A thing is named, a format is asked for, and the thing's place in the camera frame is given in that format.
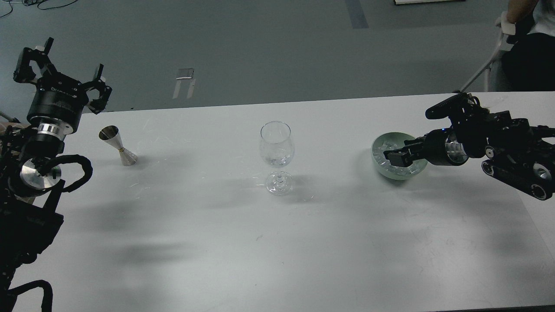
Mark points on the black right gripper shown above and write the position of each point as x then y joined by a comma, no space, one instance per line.
438,147

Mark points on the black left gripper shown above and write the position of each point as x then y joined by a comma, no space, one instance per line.
58,98

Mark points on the steel double jigger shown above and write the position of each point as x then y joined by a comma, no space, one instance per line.
111,135

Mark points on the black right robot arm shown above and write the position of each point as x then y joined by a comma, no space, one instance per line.
513,151

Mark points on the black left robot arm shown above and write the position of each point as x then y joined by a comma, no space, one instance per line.
34,170

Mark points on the pile of ice cubes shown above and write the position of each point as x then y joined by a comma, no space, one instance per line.
383,149

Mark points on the clear wine glass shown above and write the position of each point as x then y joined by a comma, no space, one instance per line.
277,151

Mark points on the green bowl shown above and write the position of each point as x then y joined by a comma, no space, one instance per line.
386,167

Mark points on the person in dark clothes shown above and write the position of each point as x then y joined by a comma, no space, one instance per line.
530,64

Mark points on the black camera on right arm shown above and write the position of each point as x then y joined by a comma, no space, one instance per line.
447,107

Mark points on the white chair frame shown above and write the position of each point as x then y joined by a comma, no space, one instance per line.
494,78

